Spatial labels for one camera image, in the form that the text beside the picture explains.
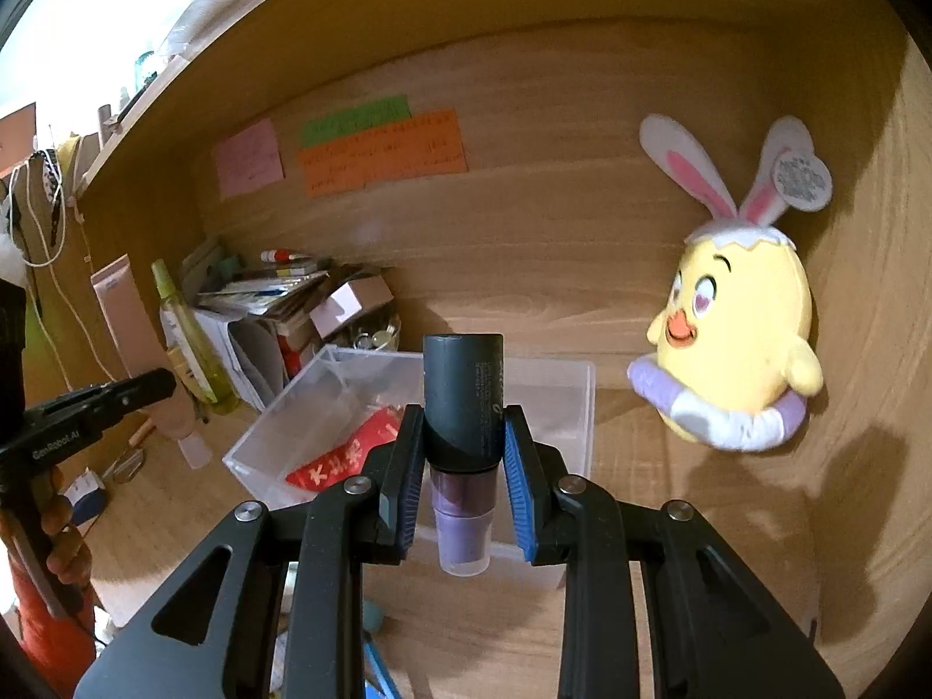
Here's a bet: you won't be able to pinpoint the pale pink tube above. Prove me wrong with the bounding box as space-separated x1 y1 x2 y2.
91 255 214 468

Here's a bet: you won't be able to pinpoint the yellow chick plush toy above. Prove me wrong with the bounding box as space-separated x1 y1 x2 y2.
627 114 835 453

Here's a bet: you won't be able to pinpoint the stack of books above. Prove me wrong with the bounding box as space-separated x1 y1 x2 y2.
182 236 336 340

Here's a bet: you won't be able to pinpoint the green sticky note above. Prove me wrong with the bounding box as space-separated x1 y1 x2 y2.
300 96 412 148

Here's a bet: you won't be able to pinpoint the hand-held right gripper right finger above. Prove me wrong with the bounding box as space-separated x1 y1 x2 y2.
502 404 846 699

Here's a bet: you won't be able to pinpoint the white plastic bag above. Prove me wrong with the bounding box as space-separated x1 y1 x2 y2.
156 0 281 63

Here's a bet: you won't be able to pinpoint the bowl of small metal things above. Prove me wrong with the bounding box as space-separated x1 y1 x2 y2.
336 313 403 355

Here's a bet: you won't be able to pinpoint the small cardboard box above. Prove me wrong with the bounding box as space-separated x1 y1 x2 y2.
309 273 394 341

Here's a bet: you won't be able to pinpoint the pink sticky note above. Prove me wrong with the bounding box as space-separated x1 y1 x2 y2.
211 118 284 199

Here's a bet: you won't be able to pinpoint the clear plastic box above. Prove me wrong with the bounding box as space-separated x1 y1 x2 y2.
222 344 596 591

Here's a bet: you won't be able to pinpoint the red packet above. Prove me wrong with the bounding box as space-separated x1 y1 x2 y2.
285 408 401 492

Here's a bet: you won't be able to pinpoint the white folded papers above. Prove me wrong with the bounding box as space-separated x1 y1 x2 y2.
200 306 292 410

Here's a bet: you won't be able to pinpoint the person's left forearm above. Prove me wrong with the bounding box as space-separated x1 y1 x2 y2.
0 560 99 678

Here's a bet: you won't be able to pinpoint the dark grey tube purple cap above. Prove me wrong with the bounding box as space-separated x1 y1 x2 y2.
422 333 506 578

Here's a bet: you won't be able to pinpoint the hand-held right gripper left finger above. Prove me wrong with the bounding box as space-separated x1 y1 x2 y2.
73 404 427 699

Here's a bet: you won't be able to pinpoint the orange sticky note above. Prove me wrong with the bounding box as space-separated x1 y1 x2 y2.
297 109 468 197

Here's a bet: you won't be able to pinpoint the yellow-green spray bottle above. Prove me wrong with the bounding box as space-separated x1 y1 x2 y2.
150 259 240 416

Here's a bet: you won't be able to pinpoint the person's left hand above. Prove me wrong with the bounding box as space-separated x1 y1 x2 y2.
40 464 93 596

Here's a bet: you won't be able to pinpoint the small blue and white box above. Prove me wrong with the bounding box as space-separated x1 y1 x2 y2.
62 469 110 525

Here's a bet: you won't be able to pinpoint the red box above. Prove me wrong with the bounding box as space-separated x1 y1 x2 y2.
277 331 322 381

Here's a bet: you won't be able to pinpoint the wooden shelf board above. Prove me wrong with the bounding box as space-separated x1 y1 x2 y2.
73 0 409 197

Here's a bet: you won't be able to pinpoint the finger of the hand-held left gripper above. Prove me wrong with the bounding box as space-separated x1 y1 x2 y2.
73 368 177 423

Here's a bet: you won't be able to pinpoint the white cord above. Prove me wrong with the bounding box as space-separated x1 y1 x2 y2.
15 149 70 268

